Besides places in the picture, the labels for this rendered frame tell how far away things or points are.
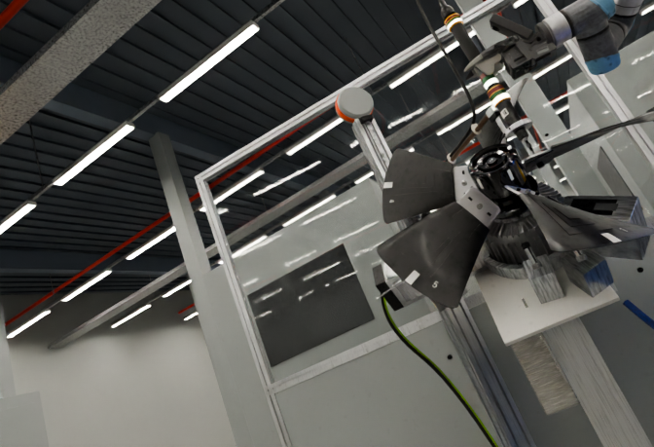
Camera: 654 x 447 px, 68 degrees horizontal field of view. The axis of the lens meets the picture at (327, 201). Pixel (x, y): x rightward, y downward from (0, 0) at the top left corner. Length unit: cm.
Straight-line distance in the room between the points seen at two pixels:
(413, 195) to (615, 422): 70
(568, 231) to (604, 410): 48
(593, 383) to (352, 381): 101
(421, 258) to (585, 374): 46
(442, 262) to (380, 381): 98
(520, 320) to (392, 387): 89
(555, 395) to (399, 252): 61
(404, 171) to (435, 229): 29
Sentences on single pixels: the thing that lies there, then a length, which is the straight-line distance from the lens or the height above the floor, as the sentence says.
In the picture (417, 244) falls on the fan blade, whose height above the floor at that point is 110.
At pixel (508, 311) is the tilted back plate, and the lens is 127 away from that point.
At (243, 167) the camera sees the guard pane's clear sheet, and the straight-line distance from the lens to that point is 238.
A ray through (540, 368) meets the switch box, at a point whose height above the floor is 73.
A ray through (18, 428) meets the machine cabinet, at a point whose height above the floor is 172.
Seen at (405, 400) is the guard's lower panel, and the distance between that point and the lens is 202.
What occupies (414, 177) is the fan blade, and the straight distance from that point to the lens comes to 137.
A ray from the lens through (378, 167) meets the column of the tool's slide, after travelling 191.
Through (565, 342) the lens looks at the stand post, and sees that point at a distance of 131.
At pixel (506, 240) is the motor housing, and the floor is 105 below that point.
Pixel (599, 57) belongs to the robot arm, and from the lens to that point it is 142.
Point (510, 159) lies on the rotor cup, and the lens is 119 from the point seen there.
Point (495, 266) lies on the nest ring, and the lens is 132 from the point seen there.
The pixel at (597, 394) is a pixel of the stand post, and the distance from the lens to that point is 133.
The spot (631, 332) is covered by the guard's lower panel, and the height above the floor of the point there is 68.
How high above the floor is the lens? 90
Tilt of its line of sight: 19 degrees up
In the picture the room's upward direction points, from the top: 23 degrees counter-clockwise
